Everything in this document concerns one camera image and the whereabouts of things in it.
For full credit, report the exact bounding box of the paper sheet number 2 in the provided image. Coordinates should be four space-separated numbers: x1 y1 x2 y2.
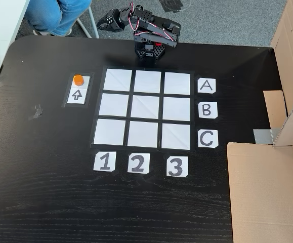
127 152 151 174

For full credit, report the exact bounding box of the paper sheet number 1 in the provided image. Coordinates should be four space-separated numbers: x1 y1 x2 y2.
93 151 117 173

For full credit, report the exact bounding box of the person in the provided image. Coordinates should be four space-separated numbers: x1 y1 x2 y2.
24 0 93 37

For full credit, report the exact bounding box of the grey tape strip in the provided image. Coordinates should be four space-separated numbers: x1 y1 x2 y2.
253 128 281 145

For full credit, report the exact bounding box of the grey metal chair leg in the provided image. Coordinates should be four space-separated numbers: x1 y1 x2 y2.
75 5 100 39

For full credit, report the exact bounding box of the paper sheet letter C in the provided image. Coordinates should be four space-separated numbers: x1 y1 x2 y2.
197 129 219 148

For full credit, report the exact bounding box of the black floor tape patch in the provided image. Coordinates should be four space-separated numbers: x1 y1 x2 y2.
158 0 188 14

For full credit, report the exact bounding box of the paper sheet number 3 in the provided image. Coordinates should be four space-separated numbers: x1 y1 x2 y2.
166 155 189 178

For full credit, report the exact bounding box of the paper sheet letter B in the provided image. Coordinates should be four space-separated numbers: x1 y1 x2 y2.
198 101 219 119

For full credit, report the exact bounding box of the crumpled clear tape piece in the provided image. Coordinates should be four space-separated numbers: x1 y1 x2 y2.
28 103 44 120

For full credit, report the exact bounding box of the white desk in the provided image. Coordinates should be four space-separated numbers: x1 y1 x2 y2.
0 0 31 110

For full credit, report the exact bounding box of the paper sheet with arrow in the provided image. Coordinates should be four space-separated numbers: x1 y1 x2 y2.
61 72 95 108

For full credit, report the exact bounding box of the round orange token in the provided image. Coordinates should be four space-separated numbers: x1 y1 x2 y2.
73 74 85 86

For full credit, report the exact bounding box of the white nine-square paper grid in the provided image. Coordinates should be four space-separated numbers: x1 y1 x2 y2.
89 66 195 152

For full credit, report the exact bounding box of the paper sheet letter A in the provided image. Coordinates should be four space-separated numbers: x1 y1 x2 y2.
197 77 217 95

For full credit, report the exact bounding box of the brown cardboard screen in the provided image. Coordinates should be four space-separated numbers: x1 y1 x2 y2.
226 0 293 243

